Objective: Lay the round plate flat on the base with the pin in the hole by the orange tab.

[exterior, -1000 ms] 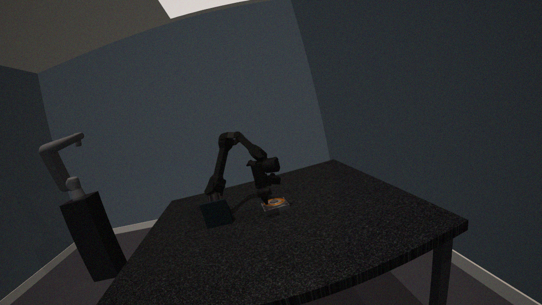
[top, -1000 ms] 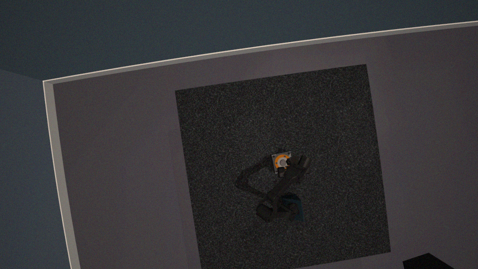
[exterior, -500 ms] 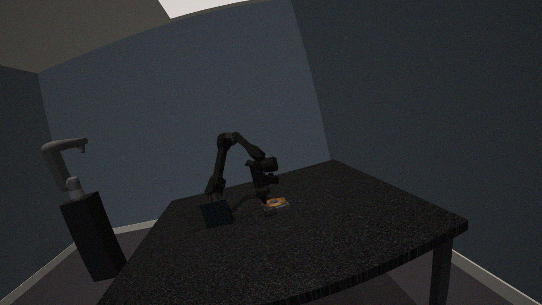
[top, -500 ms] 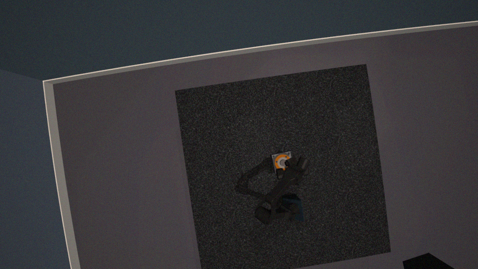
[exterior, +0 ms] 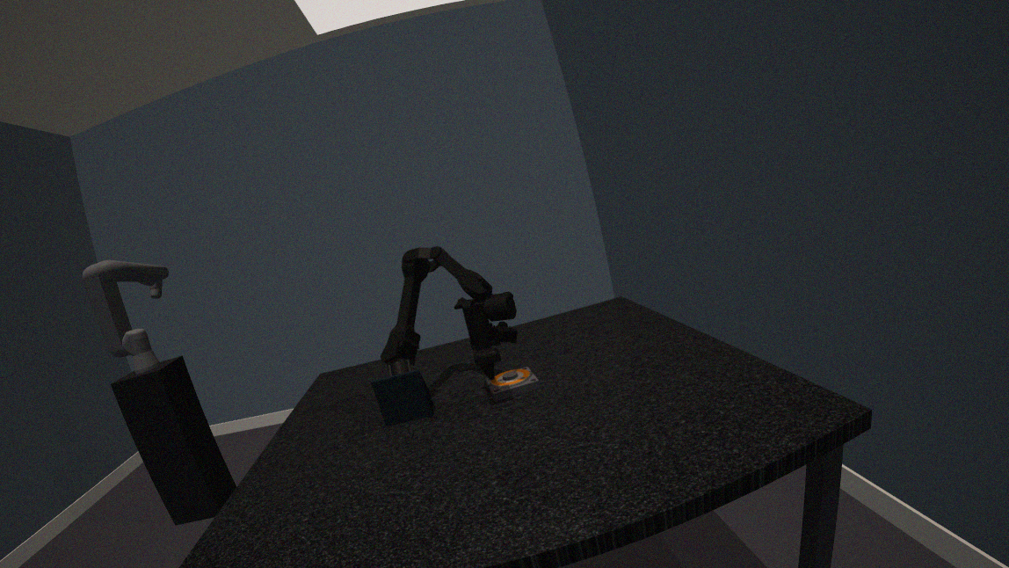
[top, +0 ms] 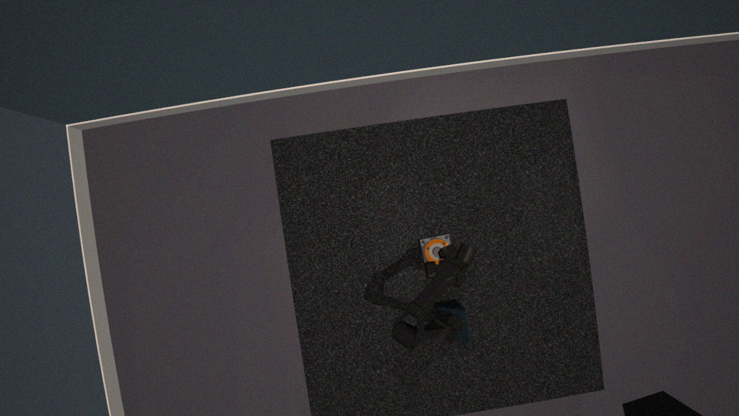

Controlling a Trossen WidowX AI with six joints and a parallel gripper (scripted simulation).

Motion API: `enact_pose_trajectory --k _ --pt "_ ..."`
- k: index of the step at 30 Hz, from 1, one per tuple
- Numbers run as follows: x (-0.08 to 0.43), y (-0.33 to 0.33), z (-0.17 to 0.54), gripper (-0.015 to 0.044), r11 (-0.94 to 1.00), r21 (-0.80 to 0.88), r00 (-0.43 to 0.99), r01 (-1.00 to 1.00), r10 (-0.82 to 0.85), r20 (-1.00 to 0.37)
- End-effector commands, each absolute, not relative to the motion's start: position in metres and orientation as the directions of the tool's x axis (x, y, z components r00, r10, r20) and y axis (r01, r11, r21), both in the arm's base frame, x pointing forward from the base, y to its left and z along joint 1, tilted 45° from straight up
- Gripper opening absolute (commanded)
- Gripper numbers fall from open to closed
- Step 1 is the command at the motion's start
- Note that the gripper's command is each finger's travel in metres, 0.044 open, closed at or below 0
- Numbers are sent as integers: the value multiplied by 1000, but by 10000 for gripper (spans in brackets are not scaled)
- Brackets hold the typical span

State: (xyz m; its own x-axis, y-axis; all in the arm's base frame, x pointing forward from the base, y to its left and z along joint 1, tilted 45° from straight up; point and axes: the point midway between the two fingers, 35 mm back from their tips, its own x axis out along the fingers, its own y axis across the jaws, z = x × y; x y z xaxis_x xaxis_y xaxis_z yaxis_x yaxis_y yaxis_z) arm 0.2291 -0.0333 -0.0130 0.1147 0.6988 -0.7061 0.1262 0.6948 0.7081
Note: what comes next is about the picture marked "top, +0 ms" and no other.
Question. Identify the orange round plate with holes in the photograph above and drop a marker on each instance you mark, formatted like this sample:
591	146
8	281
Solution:
432	244

